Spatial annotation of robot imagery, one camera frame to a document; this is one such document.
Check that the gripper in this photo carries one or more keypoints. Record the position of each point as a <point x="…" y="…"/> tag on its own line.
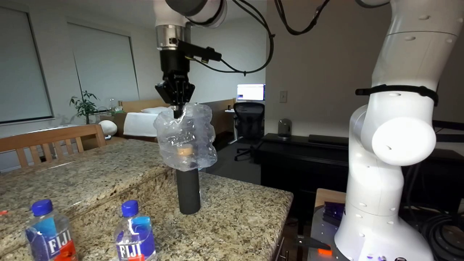
<point x="174" y="65"/>

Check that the clear plastic bag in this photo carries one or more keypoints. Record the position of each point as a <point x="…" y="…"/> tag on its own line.
<point x="195" y="134"/>

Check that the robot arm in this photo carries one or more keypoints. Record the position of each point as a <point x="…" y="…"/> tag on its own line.
<point x="391" y="145"/>

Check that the brown bottle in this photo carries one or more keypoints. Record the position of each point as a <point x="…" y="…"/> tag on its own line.
<point x="188" y="192"/>

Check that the small water bottle blue cap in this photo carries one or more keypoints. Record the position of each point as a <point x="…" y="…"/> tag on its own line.
<point x="135" y="239"/>

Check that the large water bottle blue cap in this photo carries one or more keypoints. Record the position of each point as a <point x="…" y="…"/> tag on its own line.
<point x="50" y="235"/>

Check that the bed with white bedding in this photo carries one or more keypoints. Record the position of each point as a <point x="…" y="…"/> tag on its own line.
<point x="139" y="123"/>

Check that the white desk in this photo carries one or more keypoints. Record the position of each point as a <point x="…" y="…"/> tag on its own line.
<point x="232" y="123"/>

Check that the monitor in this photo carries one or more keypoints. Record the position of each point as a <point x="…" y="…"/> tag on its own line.
<point x="251" y="92"/>

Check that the window with white blind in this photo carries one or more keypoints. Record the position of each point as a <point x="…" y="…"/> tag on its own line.
<point x="103" y="69"/>
<point x="21" y="65"/>

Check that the white round lamp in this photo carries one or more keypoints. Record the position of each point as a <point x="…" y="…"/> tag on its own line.
<point x="108" y="128"/>

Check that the black office chair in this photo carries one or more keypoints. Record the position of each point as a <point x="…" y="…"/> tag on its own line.
<point x="249" y="121"/>

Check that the potted plant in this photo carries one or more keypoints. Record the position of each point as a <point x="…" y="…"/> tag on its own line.
<point x="85" y="105"/>

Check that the glass dome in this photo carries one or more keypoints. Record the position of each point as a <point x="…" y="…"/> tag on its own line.
<point x="284" y="128"/>

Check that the wooden chair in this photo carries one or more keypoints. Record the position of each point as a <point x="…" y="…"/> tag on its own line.
<point x="50" y="137"/>

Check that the black cabinet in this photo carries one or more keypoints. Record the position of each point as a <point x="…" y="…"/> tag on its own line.
<point x="304" y="163"/>

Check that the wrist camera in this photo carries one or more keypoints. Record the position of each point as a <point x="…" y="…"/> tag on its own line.
<point x="197" y="52"/>

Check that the wall switch plate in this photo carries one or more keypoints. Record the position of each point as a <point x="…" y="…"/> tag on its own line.
<point x="283" y="96"/>

